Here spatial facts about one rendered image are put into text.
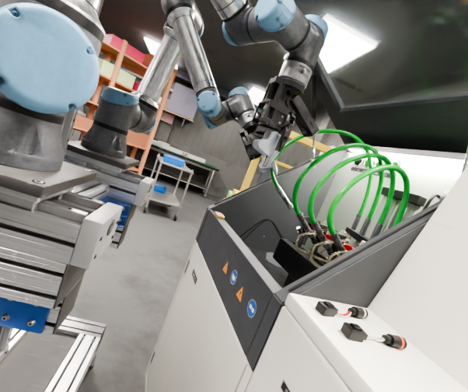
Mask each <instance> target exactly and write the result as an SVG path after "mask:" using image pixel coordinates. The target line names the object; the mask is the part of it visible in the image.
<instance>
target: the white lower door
mask: <svg viewBox="0 0 468 392"><path fill-rule="evenodd" d="M248 364H249V363H248V360H247V358H246V356H245V354H244V351H243V349H242V346H241V344H240V342H239V339H238V337H237V335H236V332H235V330H234V328H233V325H232V323H231V320H230V319H229V315H228V314H227V312H226V309H225V307H224V304H223V302H222V299H221V297H220V295H219V293H218V290H217V288H216V286H215V283H214V281H213V279H212V276H211V273H210V271H209V270H208V266H207V265H206V262H205V260H204V257H203V255H202V253H201V250H200V248H199V246H198V244H197V243H196V244H195V247H194V250H193V253H192V255H191V257H190V260H188V262H187V266H186V268H185V270H184V276H183V279H182V282H181V284H180V287H179V290H178V292H177V294H176V298H175V300H174V302H173V306H172V308H171V311H170V313H169V316H168V319H167V321H166V325H165V327H164V329H163V332H162V335H161V337H160V339H159V343H158V345H157V348H156V350H155V351H154V353H153V355H152V358H151V364H150V366H149V368H148V372H147V392H236V391H237V388H238V386H239V383H240V381H241V379H242V377H243V374H244V372H245V370H246V367H247V365H248Z"/></svg>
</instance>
